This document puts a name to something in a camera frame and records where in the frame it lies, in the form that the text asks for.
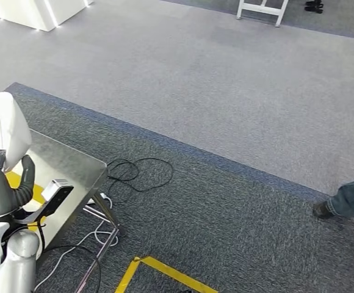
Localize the white curved car part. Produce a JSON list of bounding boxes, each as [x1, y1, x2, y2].
[[0, 92, 33, 173]]

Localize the stainless steel workbench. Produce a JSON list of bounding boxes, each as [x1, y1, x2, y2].
[[0, 107, 128, 293]]

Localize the yellow tape outline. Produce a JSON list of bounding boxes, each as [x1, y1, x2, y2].
[[0, 155, 47, 292]]

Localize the white lit plinth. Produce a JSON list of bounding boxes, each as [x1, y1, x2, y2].
[[0, 0, 94, 32]]

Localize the yellow floor tape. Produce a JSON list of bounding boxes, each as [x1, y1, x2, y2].
[[114, 255, 219, 293]]

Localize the black shoes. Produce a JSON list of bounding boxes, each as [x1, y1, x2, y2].
[[304, 0, 324, 14]]

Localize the person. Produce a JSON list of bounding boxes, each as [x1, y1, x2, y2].
[[312, 175, 354, 272]]

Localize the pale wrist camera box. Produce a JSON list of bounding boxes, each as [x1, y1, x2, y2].
[[41, 179, 70, 202]]

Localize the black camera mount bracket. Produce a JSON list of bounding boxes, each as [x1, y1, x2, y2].
[[0, 185, 74, 227]]

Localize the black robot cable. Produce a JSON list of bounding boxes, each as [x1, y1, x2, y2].
[[36, 224, 102, 293]]

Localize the white power cable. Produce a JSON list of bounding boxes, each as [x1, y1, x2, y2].
[[33, 194, 119, 293]]

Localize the black coiled cable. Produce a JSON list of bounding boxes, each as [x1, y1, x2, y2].
[[106, 157, 174, 205]]

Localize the white ladder frame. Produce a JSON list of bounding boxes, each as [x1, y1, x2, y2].
[[236, 0, 289, 28]]

